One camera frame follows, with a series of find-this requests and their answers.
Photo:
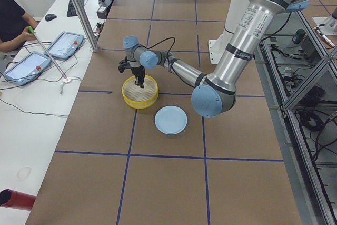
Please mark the seated person in black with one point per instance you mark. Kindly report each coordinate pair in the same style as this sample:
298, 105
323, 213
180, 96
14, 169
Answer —
14, 26

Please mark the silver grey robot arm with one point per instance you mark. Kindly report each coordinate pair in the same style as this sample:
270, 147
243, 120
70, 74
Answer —
213, 93

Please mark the metal rod green handle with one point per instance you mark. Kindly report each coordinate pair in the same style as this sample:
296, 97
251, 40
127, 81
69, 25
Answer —
66, 79

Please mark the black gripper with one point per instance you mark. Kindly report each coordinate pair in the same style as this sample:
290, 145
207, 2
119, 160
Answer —
138, 71

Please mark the aluminium frame post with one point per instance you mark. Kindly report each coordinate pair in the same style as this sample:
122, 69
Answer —
79, 7

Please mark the yellow rimmed bamboo steamer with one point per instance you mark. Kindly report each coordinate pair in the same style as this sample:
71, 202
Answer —
137, 97

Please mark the near blue teach pendant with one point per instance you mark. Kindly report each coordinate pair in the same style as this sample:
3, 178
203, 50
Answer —
27, 69

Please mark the black computer mouse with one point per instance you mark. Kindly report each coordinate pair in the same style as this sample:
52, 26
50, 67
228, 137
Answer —
50, 17

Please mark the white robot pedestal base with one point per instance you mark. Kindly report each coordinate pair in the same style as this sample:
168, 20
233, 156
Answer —
235, 13

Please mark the blue teach pendant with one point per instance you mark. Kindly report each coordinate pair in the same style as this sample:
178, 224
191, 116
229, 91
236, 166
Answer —
65, 45
27, 69

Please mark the black power box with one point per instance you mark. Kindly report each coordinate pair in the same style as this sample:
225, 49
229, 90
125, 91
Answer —
104, 9

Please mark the far blue teach pendant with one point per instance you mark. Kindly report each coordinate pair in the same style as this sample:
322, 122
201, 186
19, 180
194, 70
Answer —
65, 45

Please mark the light blue plate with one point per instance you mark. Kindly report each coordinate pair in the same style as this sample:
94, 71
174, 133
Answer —
170, 120

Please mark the red cylinder tube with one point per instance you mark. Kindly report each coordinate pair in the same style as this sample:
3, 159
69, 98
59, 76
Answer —
17, 200

